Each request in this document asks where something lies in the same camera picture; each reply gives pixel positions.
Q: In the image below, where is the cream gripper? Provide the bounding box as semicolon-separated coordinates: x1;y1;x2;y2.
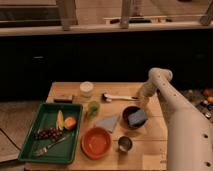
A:
138;87;150;107

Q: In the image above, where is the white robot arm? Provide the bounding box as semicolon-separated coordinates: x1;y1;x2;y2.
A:
139;68;213;171

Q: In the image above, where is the dark bowl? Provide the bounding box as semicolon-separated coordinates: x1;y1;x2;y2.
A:
122;106;146;129

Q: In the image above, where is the red bowl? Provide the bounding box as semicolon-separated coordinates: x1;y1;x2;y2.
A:
81;127;112;160

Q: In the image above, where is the blue sponge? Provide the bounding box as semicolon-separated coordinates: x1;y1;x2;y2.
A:
128;110;147;127

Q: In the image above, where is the grey folded cloth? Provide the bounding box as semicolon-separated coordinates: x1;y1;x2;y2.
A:
95;114;119;133

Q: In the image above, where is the spice bottle rack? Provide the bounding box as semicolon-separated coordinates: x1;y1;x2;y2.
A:
188;88;213;119

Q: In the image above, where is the green plastic cup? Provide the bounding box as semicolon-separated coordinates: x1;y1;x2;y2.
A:
87;101;100;117

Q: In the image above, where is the small metal cup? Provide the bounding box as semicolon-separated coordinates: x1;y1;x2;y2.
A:
117;136;133;153

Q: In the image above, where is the white lidded jar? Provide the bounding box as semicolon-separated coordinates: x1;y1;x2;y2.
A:
80;81;94;98

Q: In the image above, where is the orange peach fruit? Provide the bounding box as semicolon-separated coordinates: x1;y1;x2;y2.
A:
64;116;77;130

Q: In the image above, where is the dark wooden block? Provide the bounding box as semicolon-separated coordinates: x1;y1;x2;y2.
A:
53;95;74;103

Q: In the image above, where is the yellow banana piece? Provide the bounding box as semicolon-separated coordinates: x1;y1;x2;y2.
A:
56;110;64;131

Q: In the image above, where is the green plastic tray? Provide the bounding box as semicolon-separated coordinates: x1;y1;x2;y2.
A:
18;103;83;164

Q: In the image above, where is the bunch of dark grapes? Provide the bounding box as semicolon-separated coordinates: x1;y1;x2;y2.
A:
34;127;62;142

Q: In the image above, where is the metal fork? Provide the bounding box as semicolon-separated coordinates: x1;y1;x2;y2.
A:
33;134;70;157

